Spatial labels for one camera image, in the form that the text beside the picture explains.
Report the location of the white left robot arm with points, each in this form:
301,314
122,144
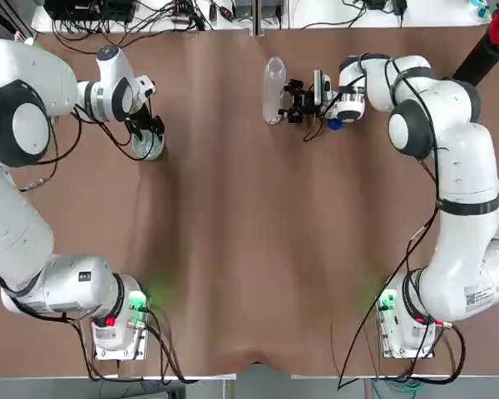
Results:
21,124

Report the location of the aluminium camera post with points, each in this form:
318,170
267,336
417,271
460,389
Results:
258,16

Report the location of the black box device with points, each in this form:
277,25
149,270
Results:
89,8

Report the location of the black cylindrical vase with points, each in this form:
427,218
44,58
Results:
474,62

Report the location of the transparent plastic water bottle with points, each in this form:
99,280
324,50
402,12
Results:
274,89

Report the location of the blue bottle cap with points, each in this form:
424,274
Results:
336,124

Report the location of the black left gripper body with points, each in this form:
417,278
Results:
141,114

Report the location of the black power supply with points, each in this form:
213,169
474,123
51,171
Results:
245,6
270,8

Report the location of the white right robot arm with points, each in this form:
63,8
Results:
461,166

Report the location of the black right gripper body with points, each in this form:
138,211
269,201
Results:
309,104

